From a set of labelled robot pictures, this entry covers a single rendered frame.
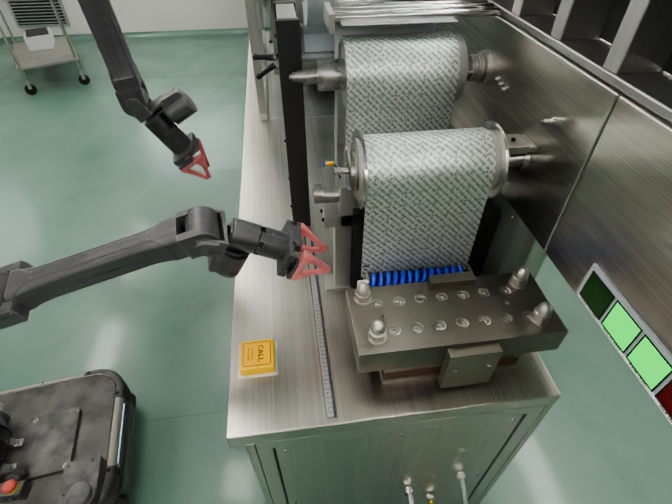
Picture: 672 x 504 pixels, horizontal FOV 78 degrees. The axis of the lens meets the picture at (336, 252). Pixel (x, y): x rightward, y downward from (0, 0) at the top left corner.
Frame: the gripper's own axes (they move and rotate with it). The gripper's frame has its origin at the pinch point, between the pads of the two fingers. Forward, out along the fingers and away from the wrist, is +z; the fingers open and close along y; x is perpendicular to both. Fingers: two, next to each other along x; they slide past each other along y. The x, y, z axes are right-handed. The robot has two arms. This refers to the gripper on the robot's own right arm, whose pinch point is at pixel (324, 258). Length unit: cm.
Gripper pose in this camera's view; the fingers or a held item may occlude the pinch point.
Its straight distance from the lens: 84.6
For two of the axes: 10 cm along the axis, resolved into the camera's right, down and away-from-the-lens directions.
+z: 8.8, 2.6, 4.1
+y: 1.2, 6.9, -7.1
